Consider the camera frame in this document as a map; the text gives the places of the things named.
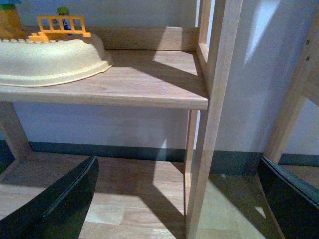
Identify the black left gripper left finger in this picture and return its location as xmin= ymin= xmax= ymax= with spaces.
xmin=0 ymin=156 xmax=98 ymax=239

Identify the cream toy block base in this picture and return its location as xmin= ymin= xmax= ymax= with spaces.
xmin=0 ymin=34 xmax=113 ymax=87

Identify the wooden shelf unit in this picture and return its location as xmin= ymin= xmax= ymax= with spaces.
xmin=0 ymin=0 xmax=243 ymax=239

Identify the orange toy fence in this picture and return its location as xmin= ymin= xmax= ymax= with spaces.
xmin=28 ymin=15 xmax=91 ymax=43

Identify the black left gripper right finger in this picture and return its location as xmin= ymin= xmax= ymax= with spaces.
xmin=257 ymin=157 xmax=319 ymax=239

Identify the wooden chair frame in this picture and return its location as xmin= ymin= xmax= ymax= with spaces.
xmin=263 ymin=22 xmax=319 ymax=165

